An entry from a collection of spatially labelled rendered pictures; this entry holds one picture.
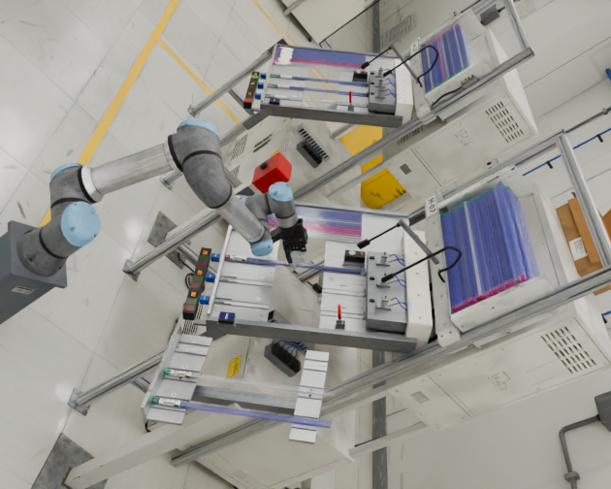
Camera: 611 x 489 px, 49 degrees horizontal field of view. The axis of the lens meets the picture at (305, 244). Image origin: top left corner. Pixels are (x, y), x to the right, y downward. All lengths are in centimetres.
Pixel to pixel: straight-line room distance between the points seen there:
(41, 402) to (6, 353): 22
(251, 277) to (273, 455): 82
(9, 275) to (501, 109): 236
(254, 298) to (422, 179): 154
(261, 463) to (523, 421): 152
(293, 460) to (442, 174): 166
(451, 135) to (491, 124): 20
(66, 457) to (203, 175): 125
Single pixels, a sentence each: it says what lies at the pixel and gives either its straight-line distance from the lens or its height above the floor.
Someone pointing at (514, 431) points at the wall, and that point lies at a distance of 386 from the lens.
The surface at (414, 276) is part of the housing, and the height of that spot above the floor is 127.
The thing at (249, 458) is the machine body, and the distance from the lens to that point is 296.
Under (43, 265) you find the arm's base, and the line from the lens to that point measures 214.
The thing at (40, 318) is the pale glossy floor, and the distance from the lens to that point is 284.
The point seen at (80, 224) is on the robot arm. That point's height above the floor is 77.
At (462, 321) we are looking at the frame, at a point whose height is 141.
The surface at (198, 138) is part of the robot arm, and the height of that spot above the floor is 114.
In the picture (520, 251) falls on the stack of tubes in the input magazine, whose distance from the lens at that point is 230.
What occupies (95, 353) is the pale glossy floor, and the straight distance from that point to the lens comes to 293.
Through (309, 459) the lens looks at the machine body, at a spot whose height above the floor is 48.
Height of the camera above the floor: 213
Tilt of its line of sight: 27 degrees down
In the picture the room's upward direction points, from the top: 60 degrees clockwise
